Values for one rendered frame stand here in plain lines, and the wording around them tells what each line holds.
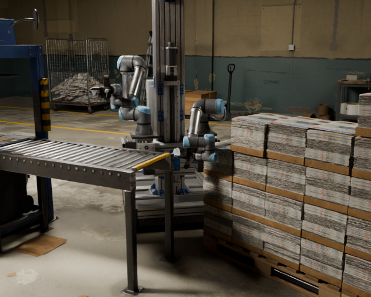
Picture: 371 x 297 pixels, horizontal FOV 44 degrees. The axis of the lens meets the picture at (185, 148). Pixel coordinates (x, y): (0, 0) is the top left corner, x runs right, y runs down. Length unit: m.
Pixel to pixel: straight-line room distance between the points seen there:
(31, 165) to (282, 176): 1.68
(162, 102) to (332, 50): 6.16
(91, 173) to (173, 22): 1.60
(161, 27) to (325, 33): 6.15
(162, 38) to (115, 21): 7.80
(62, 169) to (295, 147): 1.50
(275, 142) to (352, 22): 6.87
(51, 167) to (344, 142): 1.85
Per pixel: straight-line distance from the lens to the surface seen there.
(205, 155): 3.16
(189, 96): 9.50
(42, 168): 3.20
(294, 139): 2.85
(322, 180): 2.80
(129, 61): 3.75
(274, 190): 3.01
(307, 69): 9.76
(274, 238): 3.11
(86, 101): 10.76
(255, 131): 3.00
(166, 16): 3.93
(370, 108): 2.60
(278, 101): 9.95
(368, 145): 2.61
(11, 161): 3.40
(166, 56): 3.87
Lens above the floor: 1.55
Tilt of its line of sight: 13 degrees down
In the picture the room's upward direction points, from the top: straight up
